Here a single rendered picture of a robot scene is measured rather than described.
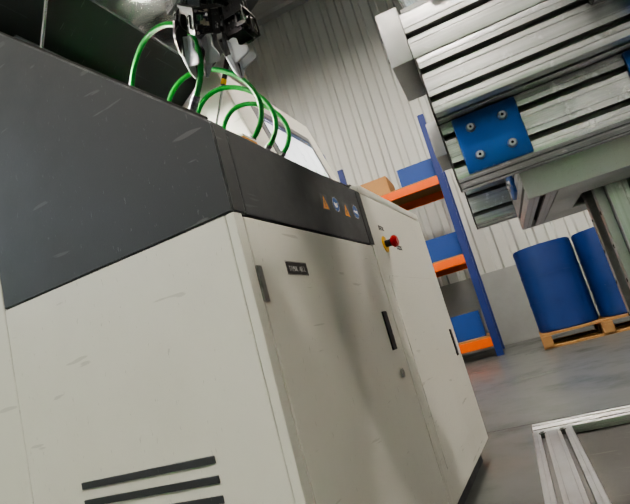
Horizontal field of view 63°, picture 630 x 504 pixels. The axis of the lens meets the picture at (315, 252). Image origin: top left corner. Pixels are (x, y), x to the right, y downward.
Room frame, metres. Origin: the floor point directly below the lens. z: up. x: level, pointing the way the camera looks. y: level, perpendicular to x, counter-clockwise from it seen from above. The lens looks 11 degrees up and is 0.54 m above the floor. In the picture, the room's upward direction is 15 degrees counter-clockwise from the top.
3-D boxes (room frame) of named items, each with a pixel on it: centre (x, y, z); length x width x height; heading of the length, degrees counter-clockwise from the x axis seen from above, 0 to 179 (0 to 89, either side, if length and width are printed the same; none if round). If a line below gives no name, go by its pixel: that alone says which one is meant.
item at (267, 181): (1.11, -0.01, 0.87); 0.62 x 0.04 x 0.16; 157
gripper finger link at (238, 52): (1.10, 0.05, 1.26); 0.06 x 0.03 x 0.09; 67
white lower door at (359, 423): (1.10, -0.02, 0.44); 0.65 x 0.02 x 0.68; 157
